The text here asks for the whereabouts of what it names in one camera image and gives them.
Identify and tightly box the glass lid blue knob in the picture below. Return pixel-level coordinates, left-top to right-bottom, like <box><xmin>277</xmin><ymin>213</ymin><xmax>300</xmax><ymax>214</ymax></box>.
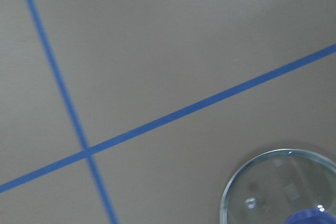
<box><xmin>219</xmin><ymin>149</ymin><xmax>335</xmax><ymax>223</ymax></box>

